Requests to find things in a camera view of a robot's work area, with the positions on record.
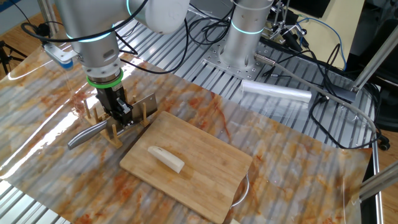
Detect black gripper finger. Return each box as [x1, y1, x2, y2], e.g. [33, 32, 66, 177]
[103, 110, 121, 124]
[116, 97, 134, 127]

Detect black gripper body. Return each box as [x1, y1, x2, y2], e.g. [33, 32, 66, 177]
[94, 85, 129, 121]

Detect steel cleaver knife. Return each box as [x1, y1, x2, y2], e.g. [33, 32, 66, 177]
[67, 92, 159, 151]

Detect long white radish piece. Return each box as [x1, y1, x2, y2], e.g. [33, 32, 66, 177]
[147, 145, 185, 174]

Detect wooden peg knife rack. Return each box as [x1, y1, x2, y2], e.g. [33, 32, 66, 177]
[81, 88, 152, 149]

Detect marble pattern table mat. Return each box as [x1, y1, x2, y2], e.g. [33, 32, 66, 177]
[0, 17, 373, 224]

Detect wooden cutting board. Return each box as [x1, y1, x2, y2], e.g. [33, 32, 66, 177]
[119, 111, 254, 224]

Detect black tripod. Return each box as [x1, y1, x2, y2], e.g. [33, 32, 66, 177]
[0, 40, 28, 76]

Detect clear plastic film roll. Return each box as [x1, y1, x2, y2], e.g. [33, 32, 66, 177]
[241, 79, 313, 105]

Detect metal clamp stand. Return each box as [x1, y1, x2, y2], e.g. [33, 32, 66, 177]
[264, 0, 308, 54]

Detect cream cabinet panel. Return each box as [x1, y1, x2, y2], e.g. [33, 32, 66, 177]
[292, 0, 366, 71]

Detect black flat screen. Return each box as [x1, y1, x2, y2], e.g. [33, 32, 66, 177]
[289, 0, 331, 19]

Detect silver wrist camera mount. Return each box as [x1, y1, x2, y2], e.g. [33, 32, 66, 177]
[42, 42, 78, 70]

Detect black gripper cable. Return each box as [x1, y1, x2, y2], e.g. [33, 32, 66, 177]
[20, 0, 190, 75]

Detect aluminium frame post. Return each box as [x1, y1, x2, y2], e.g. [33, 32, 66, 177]
[37, 0, 60, 38]
[351, 161, 398, 206]
[338, 24, 398, 103]

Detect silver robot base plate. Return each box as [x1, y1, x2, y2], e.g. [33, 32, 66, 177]
[202, 42, 273, 81]

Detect black cable bundle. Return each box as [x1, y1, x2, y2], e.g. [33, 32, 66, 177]
[188, 6, 236, 47]

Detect thin black floor cable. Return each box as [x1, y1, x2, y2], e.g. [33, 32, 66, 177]
[9, 0, 32, 24]

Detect grey hose with connector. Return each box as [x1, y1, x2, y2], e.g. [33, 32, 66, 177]
[254, 52, 377, 142]

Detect black looped table cable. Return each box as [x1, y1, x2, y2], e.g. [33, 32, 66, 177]
[261, 43, 383, 150]

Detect blue cable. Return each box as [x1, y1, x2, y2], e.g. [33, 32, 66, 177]
[295, 17, 348, 71]

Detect aluminium table edge rail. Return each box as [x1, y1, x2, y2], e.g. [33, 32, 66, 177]
[371, 136, 386, 224]

